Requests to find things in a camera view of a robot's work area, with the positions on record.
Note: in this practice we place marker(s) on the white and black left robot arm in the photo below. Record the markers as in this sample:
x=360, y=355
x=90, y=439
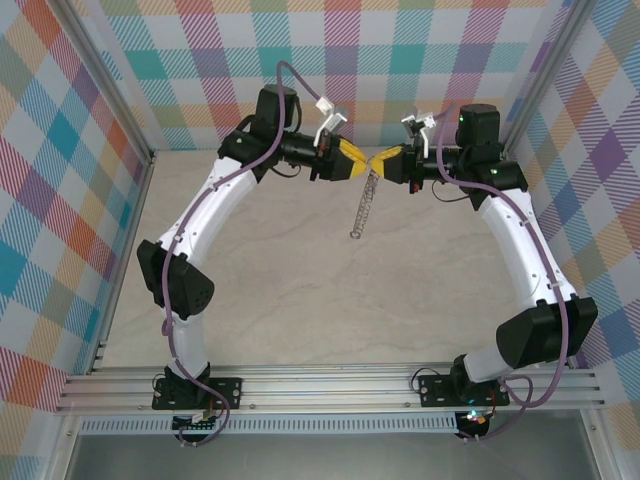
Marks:
x=210, y=215

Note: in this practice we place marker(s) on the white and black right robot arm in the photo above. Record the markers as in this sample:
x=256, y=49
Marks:
x=520, y=245

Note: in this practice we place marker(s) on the black circuit board with lights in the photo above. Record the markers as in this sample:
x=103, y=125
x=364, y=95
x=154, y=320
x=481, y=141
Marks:
x=474, y=421

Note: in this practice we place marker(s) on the grey metal panel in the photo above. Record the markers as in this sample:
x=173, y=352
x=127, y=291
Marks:
x=320, y=457

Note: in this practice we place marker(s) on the green circuit board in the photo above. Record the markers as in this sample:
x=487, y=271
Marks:
x=192, y=424

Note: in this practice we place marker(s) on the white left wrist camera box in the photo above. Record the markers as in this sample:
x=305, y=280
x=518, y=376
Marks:
x=337, y=119

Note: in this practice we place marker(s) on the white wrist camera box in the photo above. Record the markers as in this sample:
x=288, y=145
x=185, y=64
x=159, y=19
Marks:
x=337, y=119
x=417, y=122

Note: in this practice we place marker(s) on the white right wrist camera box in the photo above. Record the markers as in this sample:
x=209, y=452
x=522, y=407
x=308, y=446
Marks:
x=417, y=122

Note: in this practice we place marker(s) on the aluminium frame post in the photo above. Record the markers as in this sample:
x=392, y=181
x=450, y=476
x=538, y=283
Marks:
x=545, y=75
x=100, y=75

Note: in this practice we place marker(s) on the aluminium mounting rail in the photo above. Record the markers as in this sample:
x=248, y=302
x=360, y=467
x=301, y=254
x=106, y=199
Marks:
x=325, y=387

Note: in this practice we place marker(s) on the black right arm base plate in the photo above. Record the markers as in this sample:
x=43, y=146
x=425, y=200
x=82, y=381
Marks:
x=435, y=390

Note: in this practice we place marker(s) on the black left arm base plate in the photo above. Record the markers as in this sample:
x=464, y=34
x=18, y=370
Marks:
x=227, y=390

